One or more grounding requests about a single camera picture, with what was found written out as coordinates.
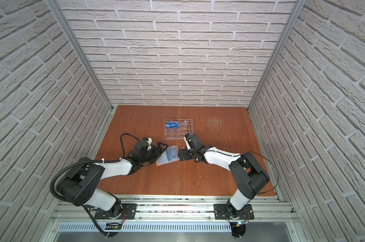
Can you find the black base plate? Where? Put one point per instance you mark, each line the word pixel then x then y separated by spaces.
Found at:
pixel 226 211
pixel 118 212

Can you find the left corner aluminium post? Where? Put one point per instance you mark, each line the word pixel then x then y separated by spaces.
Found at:
pixel 72 39

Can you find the perforated metal vent strip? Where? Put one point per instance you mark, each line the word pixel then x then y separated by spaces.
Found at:
pixel 165 227

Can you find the tan leather card holder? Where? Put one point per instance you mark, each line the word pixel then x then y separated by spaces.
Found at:
pixel 168 156

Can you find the blue item in box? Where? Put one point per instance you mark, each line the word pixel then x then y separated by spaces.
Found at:
pixel 171 125

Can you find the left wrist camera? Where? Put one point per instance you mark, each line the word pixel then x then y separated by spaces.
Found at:
pixel 142 147

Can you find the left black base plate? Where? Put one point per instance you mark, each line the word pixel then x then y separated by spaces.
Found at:
pixel 118 212

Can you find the right corner aluminium post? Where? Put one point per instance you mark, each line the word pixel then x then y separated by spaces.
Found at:
pixel 298 6

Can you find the aluminium rail frame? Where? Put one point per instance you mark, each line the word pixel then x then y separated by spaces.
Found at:
pixel 163 208

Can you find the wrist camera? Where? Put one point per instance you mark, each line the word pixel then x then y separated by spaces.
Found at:
pixel 193 142
pixel 142 147

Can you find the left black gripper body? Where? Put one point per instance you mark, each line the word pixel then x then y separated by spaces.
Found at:
pixel 155 153

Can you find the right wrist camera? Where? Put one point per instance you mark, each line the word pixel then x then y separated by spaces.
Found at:
pixel 193 142

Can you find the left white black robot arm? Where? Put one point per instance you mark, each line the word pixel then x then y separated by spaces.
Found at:
pixel 78 183

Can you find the corner aluminium post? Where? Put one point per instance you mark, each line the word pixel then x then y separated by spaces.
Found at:
pixel 298 6
pixel 72 39

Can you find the clear plastic organizer box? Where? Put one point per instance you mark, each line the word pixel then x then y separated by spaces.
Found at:
pixel 185 127

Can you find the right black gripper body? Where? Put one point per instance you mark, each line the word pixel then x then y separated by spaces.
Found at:
pixel 189 155

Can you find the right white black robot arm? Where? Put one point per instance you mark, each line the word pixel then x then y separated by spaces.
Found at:
pixel 249 176

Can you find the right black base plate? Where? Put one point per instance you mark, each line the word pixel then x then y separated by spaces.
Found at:
pixel 226 211

